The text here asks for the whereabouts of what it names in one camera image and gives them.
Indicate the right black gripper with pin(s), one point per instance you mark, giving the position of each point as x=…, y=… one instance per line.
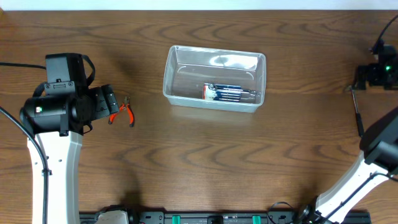
x=362, y=76

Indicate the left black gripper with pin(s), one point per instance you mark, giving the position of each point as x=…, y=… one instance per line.
x=109, y=99

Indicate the silver combination wrench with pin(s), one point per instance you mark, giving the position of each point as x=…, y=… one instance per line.
x=358, y=117

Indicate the clear plastic container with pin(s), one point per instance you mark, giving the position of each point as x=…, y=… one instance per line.
x=187, y=69

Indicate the precision screwdriver set case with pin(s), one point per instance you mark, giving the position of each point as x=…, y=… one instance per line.
x=230, y=93

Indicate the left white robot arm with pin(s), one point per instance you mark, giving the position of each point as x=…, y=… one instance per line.
x=55, y=118

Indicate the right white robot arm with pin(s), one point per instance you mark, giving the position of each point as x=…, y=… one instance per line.
x=377, y=160

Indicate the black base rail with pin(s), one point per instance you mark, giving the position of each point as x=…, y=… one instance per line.
x=120, y=214

